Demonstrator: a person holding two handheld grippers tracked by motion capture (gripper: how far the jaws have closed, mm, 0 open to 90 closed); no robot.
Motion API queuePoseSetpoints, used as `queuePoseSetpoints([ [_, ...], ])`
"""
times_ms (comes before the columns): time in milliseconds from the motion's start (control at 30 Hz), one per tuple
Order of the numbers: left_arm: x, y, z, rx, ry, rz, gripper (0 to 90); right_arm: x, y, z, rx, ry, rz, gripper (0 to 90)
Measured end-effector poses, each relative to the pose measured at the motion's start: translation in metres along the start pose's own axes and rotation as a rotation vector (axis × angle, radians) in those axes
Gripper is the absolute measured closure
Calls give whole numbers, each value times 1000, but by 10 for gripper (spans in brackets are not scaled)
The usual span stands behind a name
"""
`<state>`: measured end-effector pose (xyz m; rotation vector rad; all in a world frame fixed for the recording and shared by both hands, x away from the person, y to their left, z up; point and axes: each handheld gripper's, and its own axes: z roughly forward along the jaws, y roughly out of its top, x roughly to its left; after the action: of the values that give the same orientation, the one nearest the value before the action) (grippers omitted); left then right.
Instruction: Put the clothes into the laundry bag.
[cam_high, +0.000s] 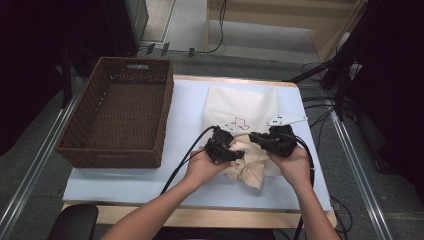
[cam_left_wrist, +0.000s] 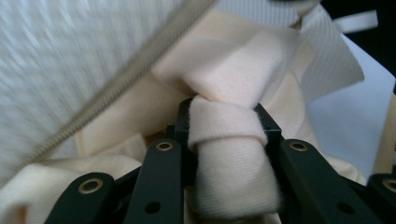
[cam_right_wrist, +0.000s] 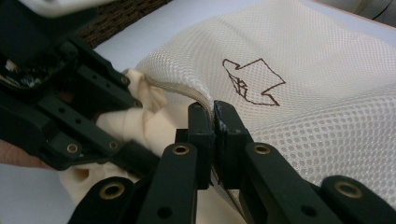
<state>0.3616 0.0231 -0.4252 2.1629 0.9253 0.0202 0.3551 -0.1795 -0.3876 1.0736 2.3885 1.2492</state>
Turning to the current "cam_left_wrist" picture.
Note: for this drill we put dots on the cream cloth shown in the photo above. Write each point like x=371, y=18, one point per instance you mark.
x=230, y=171
x=62, y=62

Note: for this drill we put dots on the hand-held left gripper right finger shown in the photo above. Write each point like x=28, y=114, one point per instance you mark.
x=295, y=174

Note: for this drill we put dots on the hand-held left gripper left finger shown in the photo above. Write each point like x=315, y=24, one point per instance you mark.
x=162, y=174

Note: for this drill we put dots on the light blue table mat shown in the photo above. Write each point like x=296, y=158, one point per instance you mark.
x=348, y=124

